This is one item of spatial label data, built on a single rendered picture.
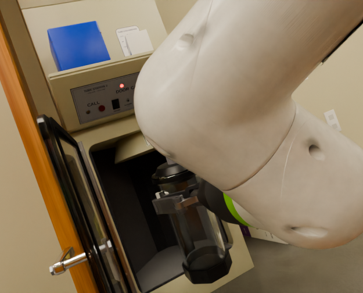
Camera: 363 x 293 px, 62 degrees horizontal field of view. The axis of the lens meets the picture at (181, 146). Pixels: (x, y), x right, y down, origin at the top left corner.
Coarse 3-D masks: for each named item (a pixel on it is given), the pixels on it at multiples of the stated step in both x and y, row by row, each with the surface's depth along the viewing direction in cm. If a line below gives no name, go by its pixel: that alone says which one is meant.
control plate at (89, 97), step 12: (96, 84) 62; (108, 84) 63; (132, 84) 66; (72, 96) 60; (84, 96) 62; (96, 96) 63; (108, 96) 64; (120, 96) 66; (132, 96) 67; (84, 108) 63; (96, 108) 65; (108, 108) 66; (120, 108) 68; (132, 108) 69; (84, 120) 65
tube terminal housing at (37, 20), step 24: (96, 0) 73; (120, 0) 76; (144, 0) 78; (48, 24) 69; (120, 24) 75; (144, 24) 77; (48, 48) 68; (120, 48) 74; (48, 72) 67; (120, 120) 71; (96, 144) 70; (240, 240) 77; (240, 264) 76; (168, 288) 70; (192, 288) 71; (216, 288) 73
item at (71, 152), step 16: (48, 144) 36; (64, 144) 47; (80, 160) 61; (80, 176) 51; (64, 192) 36; (80, 192) 44; (80, 208) 39; (96, 208) 59; (80, 224) 36; (96, 224) 49; (80, 240) 36; (96, 240) 43; (96, 272) 36
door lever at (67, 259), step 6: (72, 246) 47; (66, 252) 43; (72, 252) 45; (84, 252) 39; (60, 258) 40; (66, 258) 40; (72, 258) 39; (78, 258) 39; (84, 258) 39; (54, 264) 38; (60, 264) 38; (66, 264) 39; (72, 264) 39; (54, 270) 38; (60, 270) 38
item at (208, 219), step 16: (176, 176) 55; (192, 176) 56; (192, 208) 56; (176, 224) 58; (192, 224) 57; (208, 224) 58; (176, 240) 61; (192, 240) 57; (208, 240) 58; (192, 256) 58; (208, 256) 58; (224, 256) 60
